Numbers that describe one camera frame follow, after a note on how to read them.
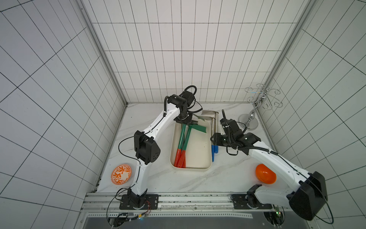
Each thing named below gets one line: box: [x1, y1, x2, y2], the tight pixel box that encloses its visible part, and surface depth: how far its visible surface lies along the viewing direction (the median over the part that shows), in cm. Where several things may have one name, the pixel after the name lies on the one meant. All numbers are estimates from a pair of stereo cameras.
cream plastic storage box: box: [169, 118, 213, 172], surface depth 90 cm
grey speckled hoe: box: [181, 150, 187, 169], surface depth 84 cm
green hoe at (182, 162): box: [177, 124, 207, 168], surface depth 92 cm
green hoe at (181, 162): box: [176, 124, 207, 168], surface depth 91 cm
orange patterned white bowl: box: [110, 163, 133, 186], surface depth 82 cm
